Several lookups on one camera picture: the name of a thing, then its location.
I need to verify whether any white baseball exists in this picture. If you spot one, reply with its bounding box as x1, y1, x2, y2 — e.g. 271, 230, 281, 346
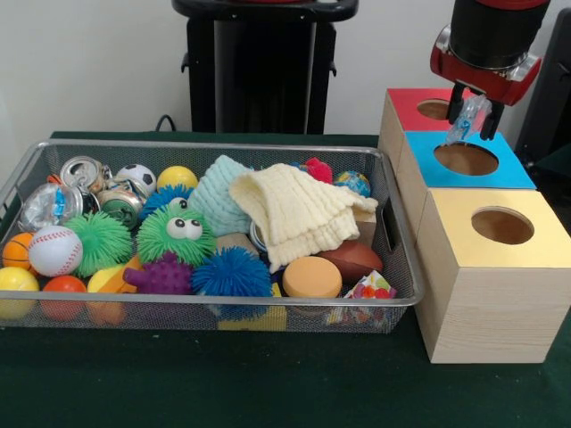
29, 226, 83, 278

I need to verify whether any clear mesh bin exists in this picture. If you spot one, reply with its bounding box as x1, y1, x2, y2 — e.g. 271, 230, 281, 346
0, 139, 425, 335

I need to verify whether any pale yellow knitted cloth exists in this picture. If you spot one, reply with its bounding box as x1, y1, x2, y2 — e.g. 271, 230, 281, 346
230, 163, 379, 272

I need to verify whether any clear plastic bottle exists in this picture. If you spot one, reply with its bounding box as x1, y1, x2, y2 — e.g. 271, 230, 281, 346
446, 94, 492, 145

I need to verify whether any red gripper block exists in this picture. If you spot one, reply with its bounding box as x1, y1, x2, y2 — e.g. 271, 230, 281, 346
430, 27, 542, 141

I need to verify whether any yellow ball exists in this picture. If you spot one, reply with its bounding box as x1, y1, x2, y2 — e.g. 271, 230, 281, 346
157, 166, 199, 191

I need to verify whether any orange round disc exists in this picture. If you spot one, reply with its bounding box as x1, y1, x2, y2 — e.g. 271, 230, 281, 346
282, 256, 343, 300

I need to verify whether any green fuzzy ball with eyes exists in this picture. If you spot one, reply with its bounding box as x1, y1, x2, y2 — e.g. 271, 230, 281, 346
136, 202, 218, 267

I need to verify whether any wooden box with three holes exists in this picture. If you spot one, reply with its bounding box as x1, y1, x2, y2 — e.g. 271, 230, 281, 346
378, 87, 571, 365

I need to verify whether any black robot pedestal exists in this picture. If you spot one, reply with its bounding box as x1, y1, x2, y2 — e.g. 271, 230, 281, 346
172, 0, 358, 135

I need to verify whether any purple spiky ball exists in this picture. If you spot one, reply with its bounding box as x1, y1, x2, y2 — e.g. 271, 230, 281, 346
123, 250, 194, 296

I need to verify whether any green spiky ball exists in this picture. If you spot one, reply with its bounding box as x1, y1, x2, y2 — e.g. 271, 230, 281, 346
62, 212, 135, 279

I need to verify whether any mint green knitted cloth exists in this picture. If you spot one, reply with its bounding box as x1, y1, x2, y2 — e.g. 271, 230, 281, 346
189, 155, 258, 238

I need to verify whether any dark green table cloth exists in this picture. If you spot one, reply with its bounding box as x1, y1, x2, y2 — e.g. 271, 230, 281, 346
0, 132, 571, 428

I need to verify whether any blue spiky ball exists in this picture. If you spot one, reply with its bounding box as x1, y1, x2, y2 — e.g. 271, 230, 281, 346
191, 246, 273, 304

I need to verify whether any small brown football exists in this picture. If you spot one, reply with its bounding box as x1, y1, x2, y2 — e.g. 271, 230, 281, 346
319, 240, 385, 286

